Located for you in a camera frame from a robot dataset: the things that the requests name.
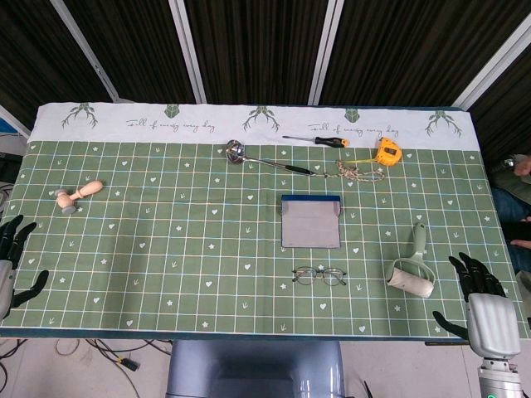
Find blue-grey robot torso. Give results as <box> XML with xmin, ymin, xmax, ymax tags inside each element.
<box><xmin>165</xmin><ymin>339</ymin><xmax>345</xmax><ymax>398</ymax></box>

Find black orange screwdriver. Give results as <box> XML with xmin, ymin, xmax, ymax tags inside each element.
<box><xmin>282</xmin><ymin>134</ymin><xmax>349</xmax><ymax>148</ymax></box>

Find yellow tape measure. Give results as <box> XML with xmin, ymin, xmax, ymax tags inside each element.
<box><xmin>344</xmin><ymin>137</ymin><xmax>403</xmax><ymax>167</ymax></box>

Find green checked tablecloth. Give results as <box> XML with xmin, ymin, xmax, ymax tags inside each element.
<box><xmin>0</xmin><ymin>102</ymin><xmax>531</xmax><ymax>342</ymax></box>

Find white partition post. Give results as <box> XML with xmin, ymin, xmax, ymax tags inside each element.
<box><xmin>451</xmin><ymin>16</ymin><xmax>531</xmax><ymax>111</ymax></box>
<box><xmin>49</xmin><ymin>0</ymin><xmax>121</xmax><ymax>103</ymax></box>
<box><xmin>307</xmin><ymin>0</ymin><xmax>344</xmax><ymax>105</ymax></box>
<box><xmin>168</xmin><ymin>0</ymin><xmax>207</xmax><ymax>104</ymax></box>

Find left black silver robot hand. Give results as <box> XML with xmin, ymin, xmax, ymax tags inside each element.
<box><xmin>0</xmin><ymin>214</ymin><xmax>50</xmax><ymax>321</ymax></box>

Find green lint roller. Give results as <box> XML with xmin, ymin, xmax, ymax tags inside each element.
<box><xmin>386</xmin><ymin>222</ymin><xmax>436</xmax><ymax>299</ymax></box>

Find steel ladle black handle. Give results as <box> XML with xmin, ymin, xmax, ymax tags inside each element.
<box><xmin>225</xmin><ymin>139</ymin><xmax>317</xmax><ymax>177</ymax></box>

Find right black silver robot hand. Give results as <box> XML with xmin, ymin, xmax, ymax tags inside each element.
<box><xmin>432</xmin><ymin>251</ymin><xmax>522</xmax><ymax>361</ymax></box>

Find seated person in jeans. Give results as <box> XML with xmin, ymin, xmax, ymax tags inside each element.
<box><xmin>489</xmin><ymin>153</ymin><xmax>531</xmax><ymax>274</ymax></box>

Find braided beige cord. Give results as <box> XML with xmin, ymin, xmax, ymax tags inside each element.
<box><xmin>323</xmin><ymin>160</ymin><xmax>386</xmax><ymax>183</ymax></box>

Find small wooden mallet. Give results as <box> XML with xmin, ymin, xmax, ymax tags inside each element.
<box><xmin>48</xmin><ymin>180</ymin><xmax>104</xmax><ymax>216</ymax></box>

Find floor cable bundle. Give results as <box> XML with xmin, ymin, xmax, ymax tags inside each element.
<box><xmin>0</xmin><ymin>337</ymin><xmax>172</xmax><ymax>398</ymax></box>

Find black rimmed eyeglasses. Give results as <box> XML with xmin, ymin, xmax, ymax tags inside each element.
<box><xmin>291</xmin><ymin>266</ymin><xmax>348</xmax><ymax>288</ymax></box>

